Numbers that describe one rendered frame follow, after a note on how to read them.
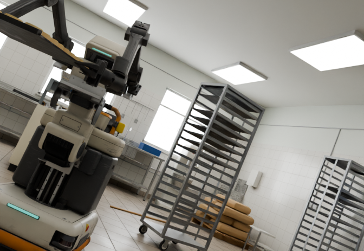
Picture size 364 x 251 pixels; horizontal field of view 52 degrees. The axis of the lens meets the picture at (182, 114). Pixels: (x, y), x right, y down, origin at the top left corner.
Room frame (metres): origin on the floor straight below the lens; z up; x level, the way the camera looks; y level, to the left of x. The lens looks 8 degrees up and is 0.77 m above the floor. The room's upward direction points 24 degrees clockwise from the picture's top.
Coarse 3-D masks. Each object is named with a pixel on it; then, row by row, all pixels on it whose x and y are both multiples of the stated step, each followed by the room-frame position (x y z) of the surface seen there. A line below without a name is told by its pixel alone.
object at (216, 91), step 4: (208, 88) 4.16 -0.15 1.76; (212, 88) 4.08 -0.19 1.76; (216, 88) 4.03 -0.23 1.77; (220, 88) 3.97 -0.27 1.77; (212, 92) 4.24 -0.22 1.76; (216, 92) 4.16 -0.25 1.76; (220, 92) 4.08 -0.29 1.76; (228, 96) 4.12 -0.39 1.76; (232, 96) 4.04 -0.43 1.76; (232, 100) 4.20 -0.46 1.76; (236, 100) 4.13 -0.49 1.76; (240, 104) 4.21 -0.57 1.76; (244, 104) 4.13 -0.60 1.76; (244, 108) 4.33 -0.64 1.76; (248, 108) 4.25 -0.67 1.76; (256, 112) 4.26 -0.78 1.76
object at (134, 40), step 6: (126, 30) 1.69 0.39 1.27; (126, 36) 1.69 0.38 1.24; (132, 36) 1.66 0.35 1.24; (138, 36) 1.67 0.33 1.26; (132, 42) 1.64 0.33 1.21; (138, 42) 1.65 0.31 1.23; (144, 42) 1.69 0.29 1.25; (126, 48) 1.61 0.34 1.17; (132, 48) 1.61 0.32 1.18; (138, 48) 1.68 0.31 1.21; (126, 54) 1.58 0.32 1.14; (132, 54) 1.60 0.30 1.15; (132, 60) 1.59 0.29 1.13; (126, 72) 1.53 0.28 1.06; (126, 78) 1.51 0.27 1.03; (108, 90) 1.48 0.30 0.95
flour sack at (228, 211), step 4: (216, 204) 7.04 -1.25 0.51; (220, 204) 6.95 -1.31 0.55; (216, 208) 7.00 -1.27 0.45; (228, 208) 6.79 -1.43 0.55; (224, 212) 6.77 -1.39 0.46; (228, 212) 6.78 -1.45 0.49; (232, 212) 6.82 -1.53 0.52; (236, 212) 6.86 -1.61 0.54; (232, 216) 6.84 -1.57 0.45; (236, 216) 6.85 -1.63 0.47; (240, 216) 6.89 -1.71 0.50; (244, 216) 6.93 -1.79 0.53; (248, 216) 6.99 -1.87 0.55; (240, 220) 6.92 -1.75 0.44; (244, 220) 6.93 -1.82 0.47; (248, 220) 6.96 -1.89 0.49; (252, 220) 7.00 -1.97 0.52; (248, 224) 7.03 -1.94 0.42
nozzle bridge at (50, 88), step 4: (52, 80) 4.48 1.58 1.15; (56, 80) 4.49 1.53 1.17; (48, 84) 4.47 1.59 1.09; (52, 84) 4.49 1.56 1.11; (56, 84) 4.58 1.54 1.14; (48, 88) 4.48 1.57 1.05; (52, 88) 4.57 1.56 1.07; (44, 92) 4.57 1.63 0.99; (48, 92) 4.79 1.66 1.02; (52, 92) 4.53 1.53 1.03; (44, 96) 4.58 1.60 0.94; (60, 96) 4.58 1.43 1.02; (40, 100) 4.57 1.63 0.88; (68, 100) 4.61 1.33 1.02
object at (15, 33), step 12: (0, 12) 0.95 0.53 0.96; (0, 24) 1.13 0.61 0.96; (12, 24) 0.96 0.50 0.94; (24, 24) 0.95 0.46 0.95; (12, 36) 1.40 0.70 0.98; (24, 36) 1.17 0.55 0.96; (36, 36) 1.00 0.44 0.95; (36, 48) 1.48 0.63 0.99; (48, 48) 1.22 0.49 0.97; (72, 60) 1.28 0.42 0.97
